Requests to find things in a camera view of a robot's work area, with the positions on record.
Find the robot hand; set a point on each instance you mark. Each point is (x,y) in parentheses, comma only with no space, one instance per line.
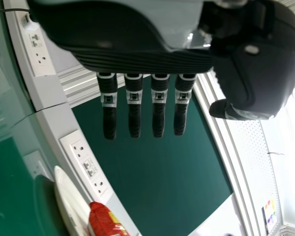
(125,32)

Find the red biscuit packet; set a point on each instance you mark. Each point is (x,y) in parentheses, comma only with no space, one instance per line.
(103,218)

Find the white plate brown leaf pattern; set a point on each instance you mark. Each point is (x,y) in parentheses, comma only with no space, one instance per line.
(66,196)

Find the white socket panel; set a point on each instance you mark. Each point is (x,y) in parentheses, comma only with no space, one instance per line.
(78,147)
(41,59)

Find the coloured label sticker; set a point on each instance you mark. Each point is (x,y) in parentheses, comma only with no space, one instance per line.
(269,216)

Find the ribbed aluminium duct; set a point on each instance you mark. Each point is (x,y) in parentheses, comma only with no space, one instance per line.
(78,83)

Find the white table rail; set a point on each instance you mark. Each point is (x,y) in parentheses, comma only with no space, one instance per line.
(51,91)
(61,123)

